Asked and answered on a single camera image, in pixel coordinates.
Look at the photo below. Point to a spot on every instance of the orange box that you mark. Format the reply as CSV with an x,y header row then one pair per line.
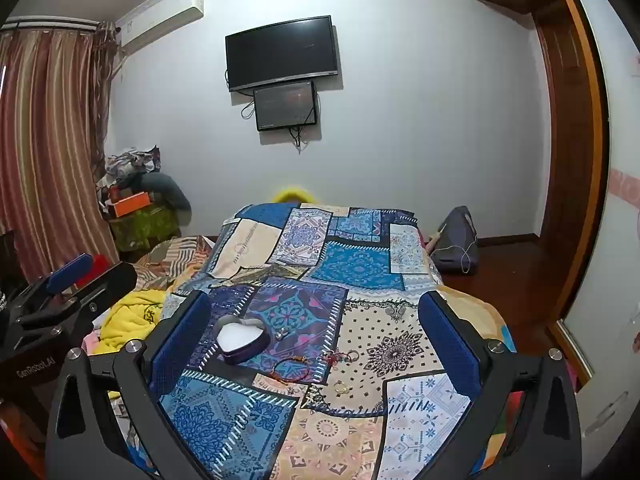
x,y
131,204

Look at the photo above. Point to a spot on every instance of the small black monitor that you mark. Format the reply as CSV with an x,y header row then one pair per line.
x,y
285,106

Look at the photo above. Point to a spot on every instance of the pile of clothes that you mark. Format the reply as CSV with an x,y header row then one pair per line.
x,y
127,165

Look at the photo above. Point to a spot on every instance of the curtain rod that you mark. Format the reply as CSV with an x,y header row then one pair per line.
x,y
50,24

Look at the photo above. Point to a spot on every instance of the purple heart-shaped box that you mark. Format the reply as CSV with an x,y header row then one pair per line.
x,y
240,342

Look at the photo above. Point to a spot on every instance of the white air conditioner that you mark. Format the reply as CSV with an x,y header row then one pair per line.
x,y
160,20

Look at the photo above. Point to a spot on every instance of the grey bag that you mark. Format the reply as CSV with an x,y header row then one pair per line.
x,y
455,240

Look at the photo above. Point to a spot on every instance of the striped brown curtain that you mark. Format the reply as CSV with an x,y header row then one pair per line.
x,y
45,150

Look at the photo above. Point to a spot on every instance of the yellow round object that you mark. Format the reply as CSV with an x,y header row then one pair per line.
x,y
295,196

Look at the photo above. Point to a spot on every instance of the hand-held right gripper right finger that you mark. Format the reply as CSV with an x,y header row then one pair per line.
x,y
450,345

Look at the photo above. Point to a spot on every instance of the striped blanket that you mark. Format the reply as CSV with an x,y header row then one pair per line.
x,y
170,260

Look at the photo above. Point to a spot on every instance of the wooden door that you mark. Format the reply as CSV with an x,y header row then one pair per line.
x,y
570,160

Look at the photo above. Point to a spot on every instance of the red cloth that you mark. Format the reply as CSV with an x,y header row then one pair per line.
x,y
100,263

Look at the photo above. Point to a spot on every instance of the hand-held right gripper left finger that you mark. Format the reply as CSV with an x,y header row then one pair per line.
x,y
180,345

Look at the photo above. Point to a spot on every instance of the patchwork printed blanket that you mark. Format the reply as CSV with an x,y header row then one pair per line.
x,y
360,270

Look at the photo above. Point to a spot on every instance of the green patterned box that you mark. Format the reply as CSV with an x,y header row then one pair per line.
x,y
145,227

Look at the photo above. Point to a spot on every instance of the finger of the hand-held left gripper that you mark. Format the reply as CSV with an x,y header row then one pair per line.
x,y
100,295
70,270

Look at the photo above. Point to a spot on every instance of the white wardrobe door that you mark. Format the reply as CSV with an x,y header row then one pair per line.
x,y
620,210

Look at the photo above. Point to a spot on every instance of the yellow fleece blanket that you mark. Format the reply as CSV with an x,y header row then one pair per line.
x,y
130,315

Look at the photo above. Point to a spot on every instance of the gold earrings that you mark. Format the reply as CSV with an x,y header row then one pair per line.
x,y
342,387

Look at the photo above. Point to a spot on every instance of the large black television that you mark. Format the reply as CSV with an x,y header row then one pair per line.
x,y
282,52

